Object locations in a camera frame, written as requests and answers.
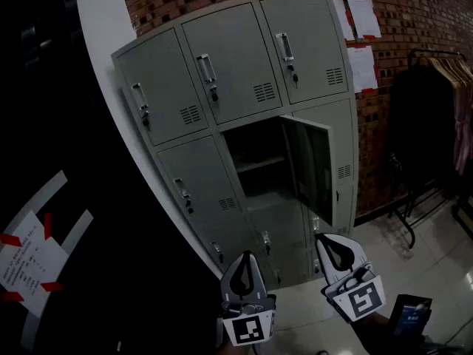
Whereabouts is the person's left forearm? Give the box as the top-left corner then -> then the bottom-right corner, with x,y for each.
217,342 -> 259,355

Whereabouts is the dark low platform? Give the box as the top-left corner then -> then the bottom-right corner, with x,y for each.
452,194 -> 473,242

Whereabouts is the black clothes rack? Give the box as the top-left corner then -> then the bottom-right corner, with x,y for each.
387,47 -> 470,250

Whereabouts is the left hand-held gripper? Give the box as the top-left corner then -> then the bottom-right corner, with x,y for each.
220,251 -> 277,348

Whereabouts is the grey metal locker cabinet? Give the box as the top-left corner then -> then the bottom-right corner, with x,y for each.
110,0 -> 360,290

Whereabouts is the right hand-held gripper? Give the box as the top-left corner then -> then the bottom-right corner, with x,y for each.
314,234 -> 387,323

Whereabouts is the white printed notice red tape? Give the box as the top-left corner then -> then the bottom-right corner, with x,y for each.
0,209 -> 70,320

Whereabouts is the grey locker door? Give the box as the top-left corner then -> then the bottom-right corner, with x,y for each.
279,113 -> 335,227

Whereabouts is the black smartphone on wrist mount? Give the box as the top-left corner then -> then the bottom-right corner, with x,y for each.
392,294 -> 433,337

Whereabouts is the black hanging garment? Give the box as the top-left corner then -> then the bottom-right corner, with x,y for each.
387,63 -> 460,199

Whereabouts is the person's right forearm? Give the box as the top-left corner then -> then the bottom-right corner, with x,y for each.
350,313 -> 402,355

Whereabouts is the row of wooden hangers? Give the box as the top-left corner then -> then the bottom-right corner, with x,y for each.
426,56 -> 473,88

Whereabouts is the pink hanging garment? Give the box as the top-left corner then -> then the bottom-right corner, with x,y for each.
453,83 -> 473,175

